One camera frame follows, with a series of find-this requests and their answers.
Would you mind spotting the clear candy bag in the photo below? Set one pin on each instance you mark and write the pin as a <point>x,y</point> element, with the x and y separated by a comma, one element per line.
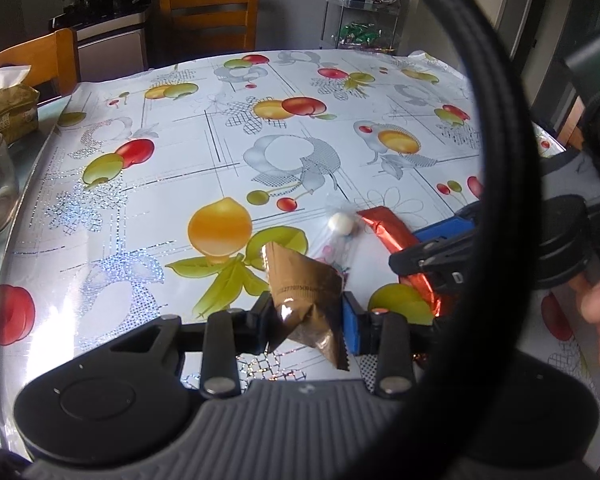
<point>341,224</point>

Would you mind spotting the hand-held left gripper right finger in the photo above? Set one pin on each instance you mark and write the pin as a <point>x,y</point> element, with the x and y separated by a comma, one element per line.
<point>356,327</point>

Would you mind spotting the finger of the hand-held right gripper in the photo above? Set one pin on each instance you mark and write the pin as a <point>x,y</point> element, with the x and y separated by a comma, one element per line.
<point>430,262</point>
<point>445,230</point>

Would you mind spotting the metal trolley rack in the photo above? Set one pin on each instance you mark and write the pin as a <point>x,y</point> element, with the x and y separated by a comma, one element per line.
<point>330,15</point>

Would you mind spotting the fruit print tablecloth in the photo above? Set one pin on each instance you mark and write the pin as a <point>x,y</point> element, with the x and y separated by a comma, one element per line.
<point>180,160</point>

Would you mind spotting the wooden chair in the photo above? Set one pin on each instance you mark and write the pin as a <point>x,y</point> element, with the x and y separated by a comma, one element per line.
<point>210,20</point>
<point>40,60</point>

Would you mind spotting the grey cabinet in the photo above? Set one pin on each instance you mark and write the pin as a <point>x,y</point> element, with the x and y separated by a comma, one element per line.
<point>110,50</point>

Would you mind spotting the brown triangular snack packet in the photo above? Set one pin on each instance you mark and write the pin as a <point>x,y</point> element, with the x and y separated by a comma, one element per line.
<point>305,295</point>

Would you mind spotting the pile of green candies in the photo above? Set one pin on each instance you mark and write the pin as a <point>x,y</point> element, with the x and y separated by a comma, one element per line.
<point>360,34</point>

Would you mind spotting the long red snack packet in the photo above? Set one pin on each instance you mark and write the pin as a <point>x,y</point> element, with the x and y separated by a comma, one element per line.
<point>395,232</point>

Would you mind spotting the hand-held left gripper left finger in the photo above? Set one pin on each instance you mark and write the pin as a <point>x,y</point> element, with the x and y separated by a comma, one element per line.
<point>260,325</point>

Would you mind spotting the olive tissue pack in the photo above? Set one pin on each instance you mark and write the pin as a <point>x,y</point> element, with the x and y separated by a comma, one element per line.
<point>7,110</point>

